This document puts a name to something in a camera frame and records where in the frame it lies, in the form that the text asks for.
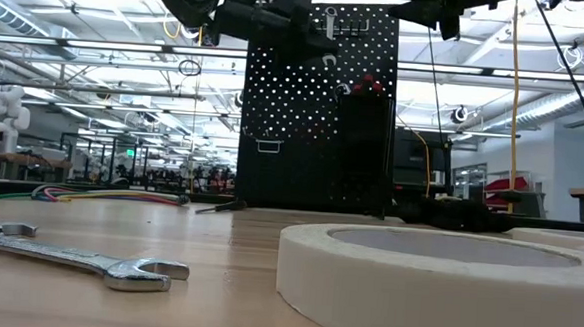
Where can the chrome ended tool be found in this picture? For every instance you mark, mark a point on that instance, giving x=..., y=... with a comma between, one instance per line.
x=340, y=87

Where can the black perforated peg board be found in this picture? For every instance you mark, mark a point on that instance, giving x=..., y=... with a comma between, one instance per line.
x=285, y=108

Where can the black equipment cabinet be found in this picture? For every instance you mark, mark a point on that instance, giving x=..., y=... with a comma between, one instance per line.
x=412, y=160

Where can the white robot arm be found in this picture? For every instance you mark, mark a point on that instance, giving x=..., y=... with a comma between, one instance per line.
x=9, y=118

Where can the black round base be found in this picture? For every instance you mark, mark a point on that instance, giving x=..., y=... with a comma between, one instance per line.
x=510, y=196

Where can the black aluminium table frame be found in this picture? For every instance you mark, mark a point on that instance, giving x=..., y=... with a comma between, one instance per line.
x=215, y=194

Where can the black screwdriver with red cap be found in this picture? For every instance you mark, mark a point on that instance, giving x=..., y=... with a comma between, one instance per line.
x=377, y=87
x=367, y=80

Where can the black lumpy bundle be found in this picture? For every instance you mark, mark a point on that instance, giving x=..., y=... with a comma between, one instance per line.
x=459, y=215

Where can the wooden workbench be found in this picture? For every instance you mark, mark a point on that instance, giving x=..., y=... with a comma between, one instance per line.
x=32, y=161

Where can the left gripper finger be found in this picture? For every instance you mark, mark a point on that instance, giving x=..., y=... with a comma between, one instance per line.
x=315, y=44
x=302, y=60

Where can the red storage bins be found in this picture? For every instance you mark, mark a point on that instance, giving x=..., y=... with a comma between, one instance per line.
x=508, y=185

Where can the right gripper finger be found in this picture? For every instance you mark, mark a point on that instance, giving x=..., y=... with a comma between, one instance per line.
x=425, y=9
x=449, y=25

